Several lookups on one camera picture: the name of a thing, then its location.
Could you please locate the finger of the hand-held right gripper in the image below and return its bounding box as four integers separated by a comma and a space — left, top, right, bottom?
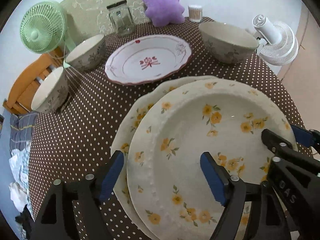
261, 129, 320, 230
291, 125, 320, 155

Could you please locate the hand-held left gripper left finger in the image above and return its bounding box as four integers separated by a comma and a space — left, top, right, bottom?
30, 150, 125, 240

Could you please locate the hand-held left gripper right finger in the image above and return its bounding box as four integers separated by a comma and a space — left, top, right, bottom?
200, 151, 298, 240

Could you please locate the yellow floral ceramic plate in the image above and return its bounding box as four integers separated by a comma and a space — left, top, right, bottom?
111, 76, 218, 240
126, 79, 299, 240

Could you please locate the grey floral ceramic bowl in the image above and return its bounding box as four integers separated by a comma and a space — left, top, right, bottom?
64, 34, 107, 71
199, 21, 260, 64
31, 66, 70, 113

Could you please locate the brown polka dot tablecloth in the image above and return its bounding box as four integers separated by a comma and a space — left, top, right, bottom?
26, 17, 315, 240

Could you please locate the white desk fan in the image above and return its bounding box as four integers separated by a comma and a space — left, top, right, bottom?
251, 14, 299, 66

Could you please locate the white cloth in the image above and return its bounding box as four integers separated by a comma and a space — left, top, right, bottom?
9, 149, 32, 213

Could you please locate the dark cloth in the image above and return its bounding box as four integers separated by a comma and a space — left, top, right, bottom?
15, 205, 35, 240

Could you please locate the grey plaid blanket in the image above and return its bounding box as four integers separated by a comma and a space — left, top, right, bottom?
10, 112, 38, 155

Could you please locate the red floral ceramic plate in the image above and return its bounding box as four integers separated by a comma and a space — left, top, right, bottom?
104, 34, 193, 85

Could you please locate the cotton swab container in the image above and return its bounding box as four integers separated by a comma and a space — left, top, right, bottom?
188, 4, 203, 22

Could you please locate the glass jar with lid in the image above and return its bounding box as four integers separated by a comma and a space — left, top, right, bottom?
107, 0, 135, 37

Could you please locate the green desk fan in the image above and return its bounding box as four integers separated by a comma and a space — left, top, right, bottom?
20, 1, 77, 69

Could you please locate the purple plush toy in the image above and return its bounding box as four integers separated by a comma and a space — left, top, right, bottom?
142, 0, 185, 27

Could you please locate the green printed wall mat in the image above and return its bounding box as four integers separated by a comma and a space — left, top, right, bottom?
60, 0, 148, 45

